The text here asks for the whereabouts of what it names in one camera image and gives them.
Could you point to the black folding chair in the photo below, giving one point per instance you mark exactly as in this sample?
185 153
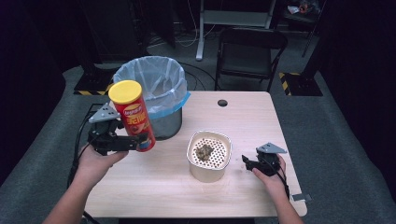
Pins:
246 59

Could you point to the dark shelf with clutter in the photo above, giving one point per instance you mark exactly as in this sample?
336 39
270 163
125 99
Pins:
303 9

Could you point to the person's left hand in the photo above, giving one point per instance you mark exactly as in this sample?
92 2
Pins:
95 168

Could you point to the red chips can yellow lid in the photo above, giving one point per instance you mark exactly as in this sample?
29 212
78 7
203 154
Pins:
134 119

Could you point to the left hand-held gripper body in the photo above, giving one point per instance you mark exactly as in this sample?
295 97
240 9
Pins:
109 141

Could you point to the grey metal trash bin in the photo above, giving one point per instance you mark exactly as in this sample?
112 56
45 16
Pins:
168 124

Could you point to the grey tape strip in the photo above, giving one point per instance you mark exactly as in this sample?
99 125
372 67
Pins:
302 197

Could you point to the white desk frame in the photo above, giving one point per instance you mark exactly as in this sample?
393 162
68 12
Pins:
233 18

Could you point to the person's right hand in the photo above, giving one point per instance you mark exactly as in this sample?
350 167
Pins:
275 185

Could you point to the black stand base hazard tape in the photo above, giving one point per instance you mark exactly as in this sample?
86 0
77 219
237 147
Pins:
93 84
303 85

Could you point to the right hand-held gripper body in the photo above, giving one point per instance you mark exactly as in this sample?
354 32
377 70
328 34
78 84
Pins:
269 163

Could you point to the beige container with perforated strainer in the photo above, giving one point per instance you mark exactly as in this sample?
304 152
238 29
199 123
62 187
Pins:
207 172

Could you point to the wet tea leaves pile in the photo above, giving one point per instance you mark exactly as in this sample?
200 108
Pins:
204 152

